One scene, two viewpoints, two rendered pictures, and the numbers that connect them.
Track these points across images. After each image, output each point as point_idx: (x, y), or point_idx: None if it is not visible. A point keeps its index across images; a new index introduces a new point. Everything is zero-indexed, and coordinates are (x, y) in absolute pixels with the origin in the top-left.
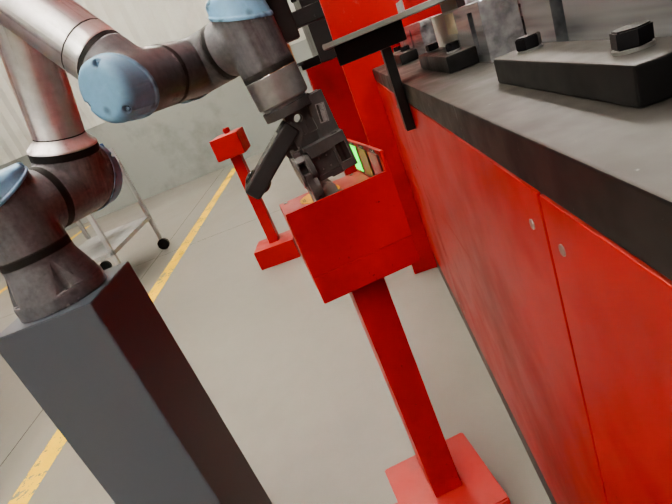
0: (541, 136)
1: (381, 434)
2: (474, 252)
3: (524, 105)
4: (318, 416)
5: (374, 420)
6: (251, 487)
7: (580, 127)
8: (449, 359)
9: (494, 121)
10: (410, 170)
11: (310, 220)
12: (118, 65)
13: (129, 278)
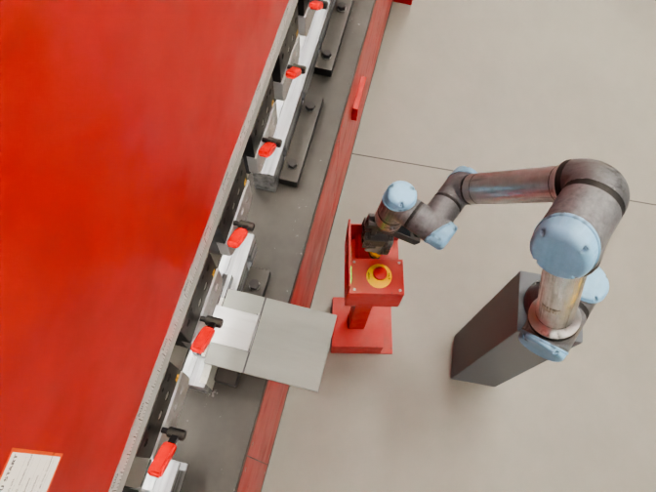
0: (340, 112)
1: (373, 414)
2: (307, 270)
3: (321, 142)
4: (416, 468)
5: (374, 430)
6: (464, 356)
7: (334, 107)
8: (295, 459)
9: (334, 139)
10: None
11: None
12: (458, 167)
13: (514, 321)
